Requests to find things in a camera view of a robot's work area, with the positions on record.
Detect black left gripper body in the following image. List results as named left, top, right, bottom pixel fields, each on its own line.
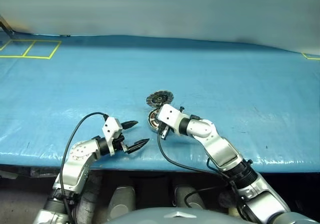
left=113, top=133, right=129, bottom=155

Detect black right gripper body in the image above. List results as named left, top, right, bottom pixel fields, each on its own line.
left=157, top=123, right=174, bottom=141

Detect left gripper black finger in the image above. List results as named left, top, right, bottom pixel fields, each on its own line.
left=121, top=120, right=139, bottom=131
left=126, top=138, right=151, bottom=155

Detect round motor housing copper windings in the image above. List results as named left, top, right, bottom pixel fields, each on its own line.
left=147, top=109, right=163, bottom=134

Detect round hinged motor lid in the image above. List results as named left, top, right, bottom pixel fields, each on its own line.
left=145, top=90, right=175, bottom=109

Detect blue plastic table cover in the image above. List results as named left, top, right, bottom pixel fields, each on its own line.
left=0, top=31, right=320, bottom=175

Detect grey rounded shape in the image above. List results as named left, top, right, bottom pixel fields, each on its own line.
left=173, top=186, right=206, bottom=210
left=107, top=186, right=137, bottom=220

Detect grey robot torso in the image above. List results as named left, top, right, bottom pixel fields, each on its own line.
left=103, top=206, right=252, bottom=224

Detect yellow tape double square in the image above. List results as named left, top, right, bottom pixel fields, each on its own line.
left=0, top=39, right=63, bottom=60

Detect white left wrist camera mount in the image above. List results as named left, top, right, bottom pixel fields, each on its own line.
left=101, top=117, right=124, bottom=157

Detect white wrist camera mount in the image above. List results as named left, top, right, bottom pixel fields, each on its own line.
left=101, top=117, right=124, bottom=157
left=156, top=104, right=184, bottom=137

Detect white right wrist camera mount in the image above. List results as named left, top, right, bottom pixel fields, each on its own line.
left=156, top=104, right=184, bottom=137

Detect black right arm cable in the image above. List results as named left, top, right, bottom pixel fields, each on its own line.
left=157, top=133, right=251, bottom=222

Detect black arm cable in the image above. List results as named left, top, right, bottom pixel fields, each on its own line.
left=157, top=133, right=251, bottom=222
left=59, top=112, right=109, bottom=224

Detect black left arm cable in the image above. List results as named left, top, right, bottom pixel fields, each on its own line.
left=59, top=112, right=109, bottom=224

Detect metal angled bracket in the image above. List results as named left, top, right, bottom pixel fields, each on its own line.
left=0, top=14, right=15, bottom=37

